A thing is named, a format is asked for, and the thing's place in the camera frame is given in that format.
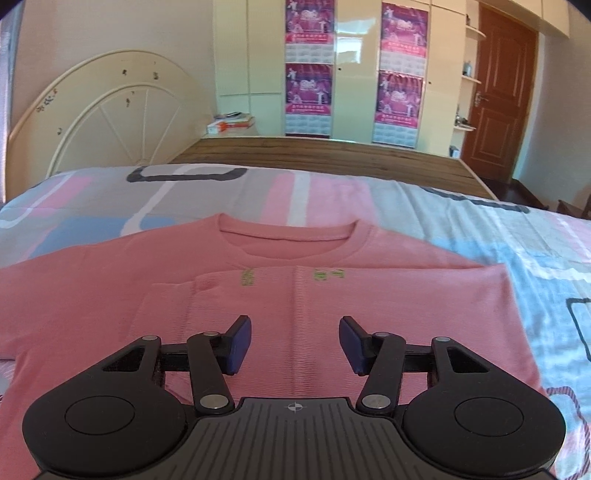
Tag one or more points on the brown wooden door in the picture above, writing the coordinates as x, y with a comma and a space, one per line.
501, 92

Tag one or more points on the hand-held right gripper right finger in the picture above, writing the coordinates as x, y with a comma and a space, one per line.
350, 344

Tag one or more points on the pink knit sweater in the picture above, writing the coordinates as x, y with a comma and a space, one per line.
295, 300

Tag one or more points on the pink curtain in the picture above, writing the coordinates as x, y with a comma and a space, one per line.
7, 115

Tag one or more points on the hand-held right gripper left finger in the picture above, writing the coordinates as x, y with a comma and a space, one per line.
240, 344

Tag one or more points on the stack of books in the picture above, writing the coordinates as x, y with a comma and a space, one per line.
233, 123

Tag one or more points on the wooden bed frame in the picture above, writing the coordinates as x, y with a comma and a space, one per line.
323, 154

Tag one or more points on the cream arched headboard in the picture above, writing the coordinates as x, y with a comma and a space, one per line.
83, 92

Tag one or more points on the dark wooden chair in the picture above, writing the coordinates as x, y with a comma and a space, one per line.
575, 203

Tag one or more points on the cream wardrobe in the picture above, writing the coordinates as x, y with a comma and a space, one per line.
355, 92

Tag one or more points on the cream corner shelf unit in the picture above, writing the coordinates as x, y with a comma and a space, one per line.
471, 78

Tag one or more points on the cream overhead cabinet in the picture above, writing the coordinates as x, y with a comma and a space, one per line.
561, 18

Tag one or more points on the small bottle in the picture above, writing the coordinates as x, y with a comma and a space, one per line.
468, 69

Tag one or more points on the pastel patterned bedsheet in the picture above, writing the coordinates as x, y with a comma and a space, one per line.
508, 240

